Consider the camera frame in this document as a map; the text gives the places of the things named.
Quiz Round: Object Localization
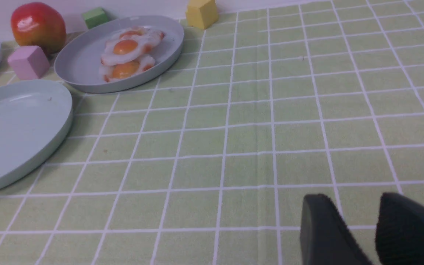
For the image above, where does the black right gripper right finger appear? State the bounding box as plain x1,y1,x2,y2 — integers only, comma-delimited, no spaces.
375,192,424,265

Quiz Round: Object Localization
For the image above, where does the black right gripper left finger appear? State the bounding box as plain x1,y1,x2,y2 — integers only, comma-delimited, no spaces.
300,194,372,265

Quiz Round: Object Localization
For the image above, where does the fried egg toy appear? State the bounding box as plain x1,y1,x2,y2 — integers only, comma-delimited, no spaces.
99,54,156,82
100,26,165,67

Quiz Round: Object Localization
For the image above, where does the green checkered tablecloth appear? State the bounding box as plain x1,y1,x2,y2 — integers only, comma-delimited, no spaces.
0,0,424,265

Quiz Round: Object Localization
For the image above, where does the yellow cube block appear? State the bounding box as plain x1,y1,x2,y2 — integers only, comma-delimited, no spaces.
185,0,219,30

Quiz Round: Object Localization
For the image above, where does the fried egg toy front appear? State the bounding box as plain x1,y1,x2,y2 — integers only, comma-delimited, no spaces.
99,54,156,82

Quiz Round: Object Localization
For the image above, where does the grey egg plate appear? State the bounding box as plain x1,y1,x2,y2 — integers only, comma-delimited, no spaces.
54,15,185,93

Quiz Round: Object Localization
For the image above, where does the green cube block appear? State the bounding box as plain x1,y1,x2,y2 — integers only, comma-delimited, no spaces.
81,7,110,29

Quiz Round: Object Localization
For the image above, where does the light blue front plate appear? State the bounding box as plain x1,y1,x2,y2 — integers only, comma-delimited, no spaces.
0,80,73,189

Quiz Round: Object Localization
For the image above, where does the pink cube block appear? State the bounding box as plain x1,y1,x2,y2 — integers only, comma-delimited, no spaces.
7,46,50,81

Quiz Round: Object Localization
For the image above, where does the red apple toy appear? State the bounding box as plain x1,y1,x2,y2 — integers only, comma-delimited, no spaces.
10,2,67,55

